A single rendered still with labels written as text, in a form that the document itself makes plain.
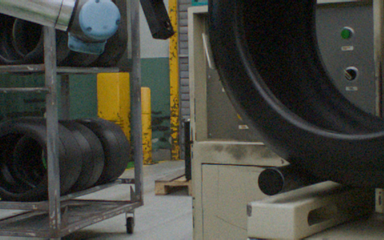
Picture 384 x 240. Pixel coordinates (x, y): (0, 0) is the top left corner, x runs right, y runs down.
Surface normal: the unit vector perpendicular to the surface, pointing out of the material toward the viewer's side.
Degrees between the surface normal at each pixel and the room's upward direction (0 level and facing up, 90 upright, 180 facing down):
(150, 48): 90
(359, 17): 90
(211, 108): 90
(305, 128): 100
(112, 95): 90
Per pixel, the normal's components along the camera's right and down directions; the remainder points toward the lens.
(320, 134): -0.57, 0.23
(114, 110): -0.39, 0.06
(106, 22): 0.25, 0.05
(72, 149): 0.88, -0.32
